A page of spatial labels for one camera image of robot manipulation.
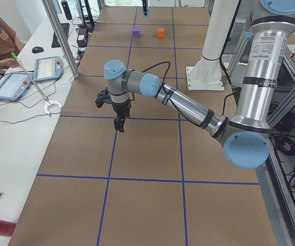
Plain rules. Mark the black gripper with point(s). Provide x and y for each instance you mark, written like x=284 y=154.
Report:
x=121 y=107

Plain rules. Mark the purple foam block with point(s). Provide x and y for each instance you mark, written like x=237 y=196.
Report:
x=136 y=32

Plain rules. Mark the orange foam block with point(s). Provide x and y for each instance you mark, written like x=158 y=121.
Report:
x=160 y=32

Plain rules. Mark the metal grabber stick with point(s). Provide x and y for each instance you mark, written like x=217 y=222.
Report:
x=48 y=102

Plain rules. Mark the far blue teach pendant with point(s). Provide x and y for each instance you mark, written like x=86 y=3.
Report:
x=47 y=68

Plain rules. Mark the blue teach pendant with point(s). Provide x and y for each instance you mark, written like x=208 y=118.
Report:
x=14 y=86
x=47 y=68

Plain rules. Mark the black power brick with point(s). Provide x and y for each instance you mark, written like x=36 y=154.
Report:
x=82 y=37

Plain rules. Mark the black computer mouse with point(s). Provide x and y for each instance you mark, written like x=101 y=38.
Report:
x=37 y=49

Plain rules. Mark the near blue teach pendant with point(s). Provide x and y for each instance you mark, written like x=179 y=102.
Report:
x=14 y=86

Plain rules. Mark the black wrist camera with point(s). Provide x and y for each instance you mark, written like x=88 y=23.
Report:
x=103 y=97

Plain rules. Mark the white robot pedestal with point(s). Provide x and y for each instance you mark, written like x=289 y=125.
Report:
x=206 y=74

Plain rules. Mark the aluminium frame post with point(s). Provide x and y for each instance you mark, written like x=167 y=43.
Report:
x=57 y=28

